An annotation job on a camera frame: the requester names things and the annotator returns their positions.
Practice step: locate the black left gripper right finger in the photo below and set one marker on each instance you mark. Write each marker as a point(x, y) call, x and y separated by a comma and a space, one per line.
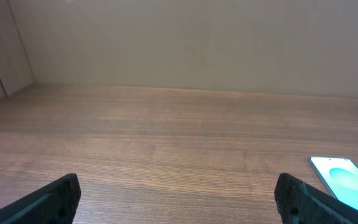
point(300, 203)

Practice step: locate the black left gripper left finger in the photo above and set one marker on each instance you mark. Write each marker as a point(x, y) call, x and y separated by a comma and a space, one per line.
point(54, 203)

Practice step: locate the smartphone with cyan screen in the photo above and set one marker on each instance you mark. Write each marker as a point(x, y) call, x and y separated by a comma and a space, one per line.
point(339, 176)

